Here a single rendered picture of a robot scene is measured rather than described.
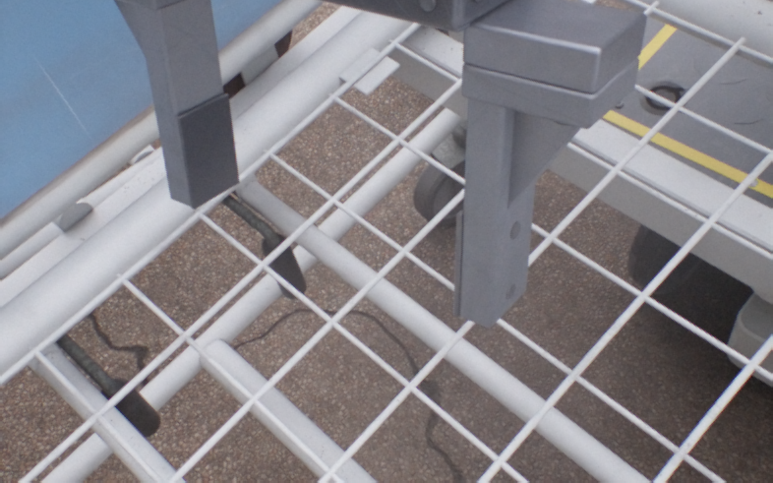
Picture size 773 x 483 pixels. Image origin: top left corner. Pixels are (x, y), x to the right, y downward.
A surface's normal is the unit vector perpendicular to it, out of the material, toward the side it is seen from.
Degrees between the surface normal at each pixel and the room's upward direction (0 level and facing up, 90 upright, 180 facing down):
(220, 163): 83
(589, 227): 0
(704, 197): 0
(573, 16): 25
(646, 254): 67
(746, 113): 0
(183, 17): 83
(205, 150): 83
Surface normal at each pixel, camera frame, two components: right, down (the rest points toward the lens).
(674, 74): -0.15, -0.55
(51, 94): 0.72, 0.51
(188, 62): 0.82, 0.30
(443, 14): -0.58, 0.44
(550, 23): -0.01, -0.84
